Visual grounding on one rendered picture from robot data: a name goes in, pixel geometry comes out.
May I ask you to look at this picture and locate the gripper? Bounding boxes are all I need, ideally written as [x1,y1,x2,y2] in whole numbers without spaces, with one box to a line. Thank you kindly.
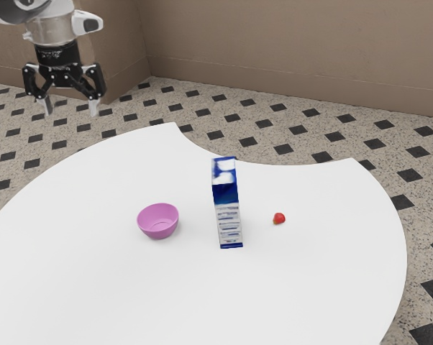
[21,39,107,118]

